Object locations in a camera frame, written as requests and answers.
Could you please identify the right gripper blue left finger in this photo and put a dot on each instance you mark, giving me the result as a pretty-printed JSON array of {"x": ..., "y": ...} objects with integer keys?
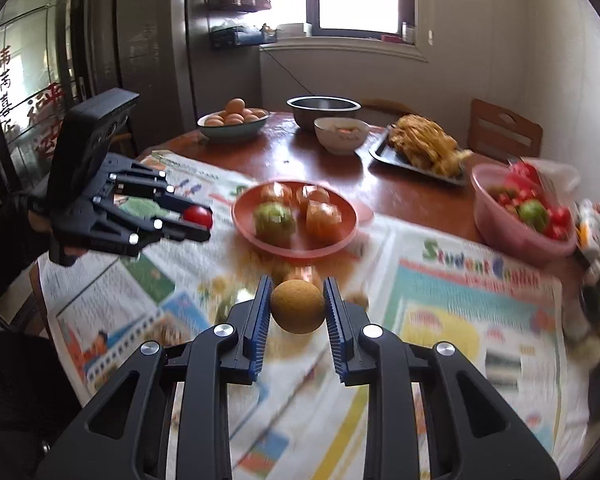
[{"x": 123, "y": 432}]

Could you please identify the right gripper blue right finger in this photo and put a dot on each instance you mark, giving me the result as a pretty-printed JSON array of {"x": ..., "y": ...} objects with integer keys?
[{"x": 472, "y": 432}]

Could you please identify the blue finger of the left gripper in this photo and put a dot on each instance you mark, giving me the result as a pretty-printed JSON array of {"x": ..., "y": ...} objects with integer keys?
[
  {"x": 172, "y": 202},
  {"x": 176, "y": 230}
]

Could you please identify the red cherry tomato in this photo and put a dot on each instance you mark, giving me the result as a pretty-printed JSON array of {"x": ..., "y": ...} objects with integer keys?
[{"x": 199, "y": 215}]

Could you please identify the small green fruit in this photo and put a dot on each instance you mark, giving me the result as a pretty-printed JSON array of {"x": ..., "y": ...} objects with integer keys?
[{"x": 274, "y": 224}]

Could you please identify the orange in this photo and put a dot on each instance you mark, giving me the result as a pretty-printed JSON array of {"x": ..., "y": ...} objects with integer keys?
[
  {"x": 307, "y": 274},
  {"x": 311, "y": 193},
  {"x": 276, "y": 192},
  {"x": 323, "y": 222}
]

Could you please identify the round yellow-brown fruit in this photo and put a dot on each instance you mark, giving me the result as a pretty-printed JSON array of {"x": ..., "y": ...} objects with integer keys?
[{"x": 298, "y": 306}]

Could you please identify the orange front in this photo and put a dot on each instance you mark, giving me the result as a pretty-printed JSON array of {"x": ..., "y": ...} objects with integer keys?
[{"x": 311, "y": 193}]

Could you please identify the large green fruit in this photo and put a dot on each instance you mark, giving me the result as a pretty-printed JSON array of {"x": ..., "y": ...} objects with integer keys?
[{"x": 225, "y": 303}]

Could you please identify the bowl of eggs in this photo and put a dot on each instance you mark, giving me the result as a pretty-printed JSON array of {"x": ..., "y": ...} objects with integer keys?
[{"x": 235, "y": 122}]

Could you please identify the left newspaper sheet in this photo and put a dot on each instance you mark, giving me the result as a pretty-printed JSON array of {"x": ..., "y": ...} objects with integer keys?
[{"x": 103, "y": 307}]

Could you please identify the orange plastic plate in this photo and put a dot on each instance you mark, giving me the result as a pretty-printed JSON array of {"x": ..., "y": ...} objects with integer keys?
[{"x": 301, "y": 245}]

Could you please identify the Student English newspaper sheet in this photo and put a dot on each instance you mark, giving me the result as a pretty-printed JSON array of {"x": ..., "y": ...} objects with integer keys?
[{"x": 426, "y": 287}]

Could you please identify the stainless steel bowl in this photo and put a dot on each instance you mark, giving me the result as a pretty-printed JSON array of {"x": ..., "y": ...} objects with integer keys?
[{"x": 308, "y": 108}]

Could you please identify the small metal cup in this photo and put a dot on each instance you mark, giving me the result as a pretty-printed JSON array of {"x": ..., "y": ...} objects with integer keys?
[{"x": 595, "y": 302}]

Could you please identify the white ceramic bowl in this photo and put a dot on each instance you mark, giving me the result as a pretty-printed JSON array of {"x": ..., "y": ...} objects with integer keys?
[{"x": 341, "y": 135}]

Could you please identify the grey refrigerator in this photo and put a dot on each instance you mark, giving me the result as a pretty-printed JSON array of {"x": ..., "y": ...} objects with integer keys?
[{"x": 162, "y": 50}]

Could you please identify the pink plastic basin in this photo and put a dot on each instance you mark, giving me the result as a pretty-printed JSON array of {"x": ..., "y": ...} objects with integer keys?
[{"x": 499, "y": 192}]

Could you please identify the metal tray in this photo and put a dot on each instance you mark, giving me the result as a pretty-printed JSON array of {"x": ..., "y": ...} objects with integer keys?
[{"x": 382, "y": 152}]

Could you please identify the green fruit in basin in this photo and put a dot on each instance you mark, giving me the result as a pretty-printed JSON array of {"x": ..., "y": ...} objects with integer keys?
[{"x": 534, "y": 214}]

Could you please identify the white rabbit figurine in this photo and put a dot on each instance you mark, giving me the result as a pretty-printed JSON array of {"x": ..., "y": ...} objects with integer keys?
[{"x": 588, "y": 233}]

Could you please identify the pile of fried food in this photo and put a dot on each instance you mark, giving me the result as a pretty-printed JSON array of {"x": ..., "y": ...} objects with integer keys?
[{"x": 426, "y": 146}]

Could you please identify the white plastic bag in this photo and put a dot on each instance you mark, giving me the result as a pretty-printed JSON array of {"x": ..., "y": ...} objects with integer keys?
[{"x": 563, "y": 179}]

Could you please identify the wooden chair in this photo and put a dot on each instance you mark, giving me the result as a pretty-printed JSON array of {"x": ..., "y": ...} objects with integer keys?
[{"x": 501, "y": 134}]

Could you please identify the wall shelf with items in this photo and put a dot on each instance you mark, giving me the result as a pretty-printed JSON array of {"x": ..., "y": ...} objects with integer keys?
[{"x": 235, "y": 30}]

